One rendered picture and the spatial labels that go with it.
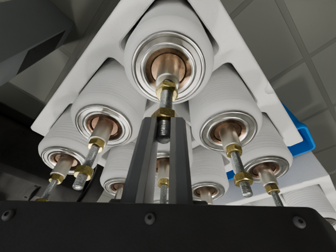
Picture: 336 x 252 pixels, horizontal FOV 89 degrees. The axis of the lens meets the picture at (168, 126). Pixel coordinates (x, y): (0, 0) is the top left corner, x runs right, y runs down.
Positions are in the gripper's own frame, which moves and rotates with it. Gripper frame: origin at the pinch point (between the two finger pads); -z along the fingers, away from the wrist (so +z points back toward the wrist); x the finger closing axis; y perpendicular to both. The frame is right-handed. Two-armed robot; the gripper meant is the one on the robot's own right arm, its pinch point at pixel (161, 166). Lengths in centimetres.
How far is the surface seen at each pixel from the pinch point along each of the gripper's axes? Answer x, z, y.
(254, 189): -25, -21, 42
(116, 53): 7.4, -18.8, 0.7
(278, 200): -15.8, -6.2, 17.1
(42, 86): 36, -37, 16
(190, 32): -2.1, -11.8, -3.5
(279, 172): -18.6, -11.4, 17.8
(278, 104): -18.1, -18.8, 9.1
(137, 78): 3.2, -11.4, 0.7
